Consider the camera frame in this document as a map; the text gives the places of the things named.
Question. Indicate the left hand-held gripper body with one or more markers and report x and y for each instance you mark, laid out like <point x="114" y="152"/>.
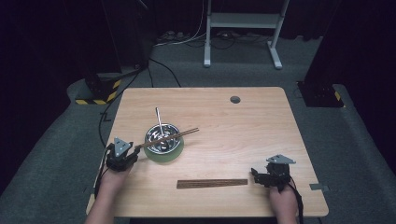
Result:
<point x="120" y="157"/>

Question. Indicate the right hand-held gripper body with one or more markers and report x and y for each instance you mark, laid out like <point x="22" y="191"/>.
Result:
<point x="278" y="174"/>

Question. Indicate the white metal stand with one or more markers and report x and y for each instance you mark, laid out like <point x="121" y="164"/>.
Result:
<point x="243" y="20"/>

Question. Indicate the person's left hand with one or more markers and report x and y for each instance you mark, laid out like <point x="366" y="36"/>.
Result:
<point x="113" y="180"/>

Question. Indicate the row of brown chopsticks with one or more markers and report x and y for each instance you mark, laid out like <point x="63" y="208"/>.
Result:
<point x="211" y="183"/>

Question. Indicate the person's right hand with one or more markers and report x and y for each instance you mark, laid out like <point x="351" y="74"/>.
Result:
<point x="283" y="200"/>

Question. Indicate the black yellow striped stand base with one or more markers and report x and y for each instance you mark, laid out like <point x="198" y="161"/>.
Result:
<point x="99" y="90"/>
<point x="320" y="95"/>

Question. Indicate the dark power strip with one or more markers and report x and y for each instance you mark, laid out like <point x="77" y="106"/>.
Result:
<point x="171" y="35"/>

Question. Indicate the steel spoon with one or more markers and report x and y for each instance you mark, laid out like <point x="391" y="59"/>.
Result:
<point x="159" y="121"/>

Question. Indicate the steel bowl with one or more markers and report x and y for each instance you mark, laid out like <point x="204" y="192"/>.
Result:
<point x="162" y="140"/>

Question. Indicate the brown wooden chopstick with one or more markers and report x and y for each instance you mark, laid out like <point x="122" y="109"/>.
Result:
<point x="183" y="135"/>
<point x="180" y="133"/>

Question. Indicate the grey table grommet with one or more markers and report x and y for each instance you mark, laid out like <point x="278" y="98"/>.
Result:
<point x="235" y="100"/>

